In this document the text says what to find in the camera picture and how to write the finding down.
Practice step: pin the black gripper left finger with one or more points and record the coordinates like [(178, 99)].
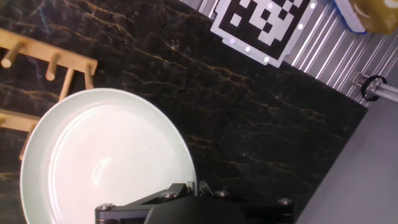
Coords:
[(161, 197)]

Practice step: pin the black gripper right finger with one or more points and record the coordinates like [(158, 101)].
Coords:
[(248, 205)]

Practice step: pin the pale green round dish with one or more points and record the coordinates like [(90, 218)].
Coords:
[(109, 155)]

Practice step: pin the wooden dish rack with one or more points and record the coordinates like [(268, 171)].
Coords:
[(43, 53)]

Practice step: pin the aluminium profile pole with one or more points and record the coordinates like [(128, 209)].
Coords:
[(388, 91)]

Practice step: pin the black white marker board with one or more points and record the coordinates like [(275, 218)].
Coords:
[(264, 25)]

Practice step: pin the golden tissue box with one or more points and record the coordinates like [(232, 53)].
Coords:
[(376, 15)]

